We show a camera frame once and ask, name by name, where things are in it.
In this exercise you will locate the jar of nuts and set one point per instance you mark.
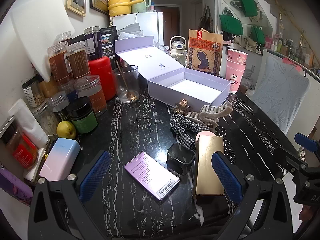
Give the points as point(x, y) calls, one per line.
point(33, 95)

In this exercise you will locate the black white checkered scrunchie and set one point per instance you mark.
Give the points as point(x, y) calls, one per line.
point(183, 130)

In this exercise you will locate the black square container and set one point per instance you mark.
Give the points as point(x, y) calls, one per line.
point(181, 160)

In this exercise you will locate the black pouch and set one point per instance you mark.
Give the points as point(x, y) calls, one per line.
point(108, 42)

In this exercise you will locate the amber jar red label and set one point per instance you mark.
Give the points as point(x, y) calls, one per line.
point(21, 150)

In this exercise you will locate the small pink bottle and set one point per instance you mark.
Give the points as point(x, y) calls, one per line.
point(153, 8)

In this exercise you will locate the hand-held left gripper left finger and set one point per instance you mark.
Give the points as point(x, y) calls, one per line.
point(96, 175)

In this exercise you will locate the dark purple jar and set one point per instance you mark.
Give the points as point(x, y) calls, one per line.
point(92, 42)

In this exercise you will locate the light green kettle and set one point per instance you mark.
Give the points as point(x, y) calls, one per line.
point(140, 2)

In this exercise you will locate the yellow pear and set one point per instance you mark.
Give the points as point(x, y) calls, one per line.
point(66, 130)

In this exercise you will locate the beige tote bag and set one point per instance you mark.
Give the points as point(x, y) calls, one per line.
point(252, 44)

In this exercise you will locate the purple holographic box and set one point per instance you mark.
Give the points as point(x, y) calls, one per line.
point(150, 175)

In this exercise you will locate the purple packet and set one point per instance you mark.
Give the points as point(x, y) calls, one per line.
point(13, 187)

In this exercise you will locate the jar of white slices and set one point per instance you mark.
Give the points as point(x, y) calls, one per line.
point(46, 122)

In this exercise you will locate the red canister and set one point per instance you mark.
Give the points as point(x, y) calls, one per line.
point(100, 77)

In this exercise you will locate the brown hanging bag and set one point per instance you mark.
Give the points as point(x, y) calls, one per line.
point(205, 17)

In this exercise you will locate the large beige hair claw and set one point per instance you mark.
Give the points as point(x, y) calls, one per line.
point(212, 113)

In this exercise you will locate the grey plastic mailer bag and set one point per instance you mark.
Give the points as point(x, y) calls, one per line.
point(131, 28)

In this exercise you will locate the pink panda paper cup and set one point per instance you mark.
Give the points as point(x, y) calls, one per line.
point(235, 77)

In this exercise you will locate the wide orange clear jar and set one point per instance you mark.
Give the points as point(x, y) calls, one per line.
point(92, 95)

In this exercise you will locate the row of cosmetic bottles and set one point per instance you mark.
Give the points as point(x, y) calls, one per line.
point(290, 48)

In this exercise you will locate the small beige hair claw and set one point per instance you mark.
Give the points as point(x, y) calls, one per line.
point(192, 116)

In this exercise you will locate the black polka dot scrunchie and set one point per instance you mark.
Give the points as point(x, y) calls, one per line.
point(226, 140)

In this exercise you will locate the white bear water bottle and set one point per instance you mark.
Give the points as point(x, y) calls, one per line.
point(178, 50)

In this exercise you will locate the brown paper bag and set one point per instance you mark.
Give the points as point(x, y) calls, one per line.
point(203, 52)

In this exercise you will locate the yellow pot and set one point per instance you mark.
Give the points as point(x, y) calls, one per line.
point(120, 7)

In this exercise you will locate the gold rectangular box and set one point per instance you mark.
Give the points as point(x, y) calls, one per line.
point(208, 165)

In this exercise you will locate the green jar black lid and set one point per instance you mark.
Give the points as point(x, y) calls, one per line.
point(82, 117)

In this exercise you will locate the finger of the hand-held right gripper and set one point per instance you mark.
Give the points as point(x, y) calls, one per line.
point(305, 142)
point(292, 158)

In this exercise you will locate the brown door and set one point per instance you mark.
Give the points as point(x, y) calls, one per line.
point(171, 22)

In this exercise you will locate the wall intercom panel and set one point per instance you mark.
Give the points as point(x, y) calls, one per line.
point(76, 1)

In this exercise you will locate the gold spoon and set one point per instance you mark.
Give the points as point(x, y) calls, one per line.
point(124, 80)

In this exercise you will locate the lavender gift box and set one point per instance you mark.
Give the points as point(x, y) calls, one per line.
point(200, 85)

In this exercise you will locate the pink round compact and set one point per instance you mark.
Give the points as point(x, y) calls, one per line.
point(203, 135)

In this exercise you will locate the clear glass cup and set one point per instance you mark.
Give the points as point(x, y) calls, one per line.
point(120, 90)

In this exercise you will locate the pastel blue pink box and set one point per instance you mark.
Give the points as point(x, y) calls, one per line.
point(60, 160)

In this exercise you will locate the white fridge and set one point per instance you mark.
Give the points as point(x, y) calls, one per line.
point(147, 25)

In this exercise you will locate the black pink hanging bag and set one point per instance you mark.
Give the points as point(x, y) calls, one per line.
point(228, 40)

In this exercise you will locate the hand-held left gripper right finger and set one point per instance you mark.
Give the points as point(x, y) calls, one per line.
point(226, 177)

